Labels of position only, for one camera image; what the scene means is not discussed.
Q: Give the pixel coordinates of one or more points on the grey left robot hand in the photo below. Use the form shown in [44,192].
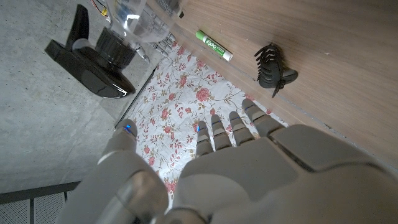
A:
[264,180]

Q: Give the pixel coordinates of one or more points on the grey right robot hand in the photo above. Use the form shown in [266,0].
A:
[164,43]

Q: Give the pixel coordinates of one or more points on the clear dispenser bottle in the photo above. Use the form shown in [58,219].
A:
[133,18]

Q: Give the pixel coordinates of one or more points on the black pump cap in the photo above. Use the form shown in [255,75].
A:
[93,71]

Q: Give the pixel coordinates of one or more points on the green dry erase marker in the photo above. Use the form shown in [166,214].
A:
[214,46]

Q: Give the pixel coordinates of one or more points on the floral backdrop cloth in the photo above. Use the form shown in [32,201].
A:
[180,102]

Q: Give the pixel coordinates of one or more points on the black hair claw clip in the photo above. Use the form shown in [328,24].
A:
[270,68]

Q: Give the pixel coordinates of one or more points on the black framed mesh panel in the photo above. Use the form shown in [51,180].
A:
[18,211]

